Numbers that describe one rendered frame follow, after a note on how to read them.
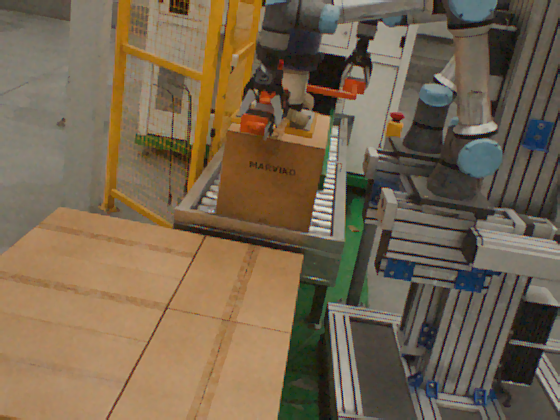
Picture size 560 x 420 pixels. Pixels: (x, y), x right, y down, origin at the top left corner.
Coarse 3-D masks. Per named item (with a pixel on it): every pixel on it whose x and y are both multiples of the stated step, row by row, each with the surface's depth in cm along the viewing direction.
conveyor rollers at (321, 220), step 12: (336, 132) 458; (336, 144) 430; (216, 180) 324; (216, 192) 314; (324, 192) 338; (204, 204) 298; (324, 204) 321; (312, 216) 304; (324, 216) 304; (312, 228) 288; (324, 228) 296
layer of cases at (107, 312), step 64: (0, 256) 220; (64, 256) 228; (128, 256) 235; (192, 256) 244; (256, 256) 253; (0, 320) 187; (64, 320) 192; (128, 320) 198; (192, 320) 203; (256, 320) 210; (0, 384) 162; (64, 384) 166; (128, 384) 170; (192, 384) 175; (256, 384) 179
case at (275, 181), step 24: (240, 144) 263; (264, 144) 262; (288, 144) 261; (312, 144) 263; (240, 168) 267; (264, 168) 266; (288, 168) 265; (312, 168) 264; (240, 192) 270; (264, 192) 269; (288, 192) 268; (312, 192) 267; (240, 216) 274; (264, 216) 273; (288, 216) 272
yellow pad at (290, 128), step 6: (306, 108) 248; (318, 114) 257; (288, 120) 239; (312, 120) 243; (288, 126) 230; (294, 126) 229; (306, 126) 232; (312, 126) 236; (288, 132) 227; (294, 132) 227; (300, 132) 227; (306, 132) 227; (312, 132) 229
